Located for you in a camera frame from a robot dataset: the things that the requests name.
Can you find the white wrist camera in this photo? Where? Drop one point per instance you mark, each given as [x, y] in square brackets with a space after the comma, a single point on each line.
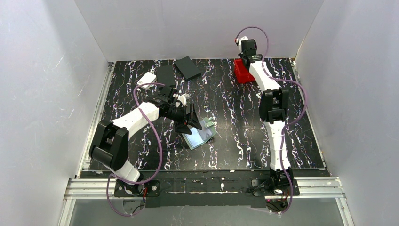
[182, 100]
[239, 41]

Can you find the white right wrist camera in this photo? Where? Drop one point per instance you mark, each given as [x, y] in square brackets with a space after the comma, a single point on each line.
[239, 41]

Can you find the black flat box angled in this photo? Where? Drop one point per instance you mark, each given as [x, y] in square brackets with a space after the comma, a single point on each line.
[187, 68]

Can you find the mint green card holder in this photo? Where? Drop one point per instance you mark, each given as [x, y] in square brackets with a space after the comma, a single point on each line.
[200, 137]

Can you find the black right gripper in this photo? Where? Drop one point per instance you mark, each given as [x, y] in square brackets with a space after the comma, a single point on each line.
[247, 45]

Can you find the aluminium rail frame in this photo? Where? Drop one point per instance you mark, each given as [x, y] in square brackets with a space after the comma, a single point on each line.
[321, 202]

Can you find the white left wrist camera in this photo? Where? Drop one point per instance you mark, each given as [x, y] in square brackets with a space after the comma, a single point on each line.
[182, 100]

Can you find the white small box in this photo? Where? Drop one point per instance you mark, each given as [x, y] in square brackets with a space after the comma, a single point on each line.
[146, 80]

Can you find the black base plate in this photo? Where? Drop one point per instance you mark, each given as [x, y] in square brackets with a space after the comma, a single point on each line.
[208, 188]

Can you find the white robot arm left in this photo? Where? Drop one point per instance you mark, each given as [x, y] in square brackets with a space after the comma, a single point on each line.
[110, 143]

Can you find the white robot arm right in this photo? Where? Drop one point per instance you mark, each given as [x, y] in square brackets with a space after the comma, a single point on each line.
[272, 108]

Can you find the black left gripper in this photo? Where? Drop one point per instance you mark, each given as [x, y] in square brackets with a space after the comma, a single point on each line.
[187, 115]

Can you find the red plastic bin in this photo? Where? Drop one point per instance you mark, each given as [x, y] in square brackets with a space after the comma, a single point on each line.
[241, 72]

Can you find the black flat box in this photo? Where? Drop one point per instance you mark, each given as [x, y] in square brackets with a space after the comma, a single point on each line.
[165, 75]

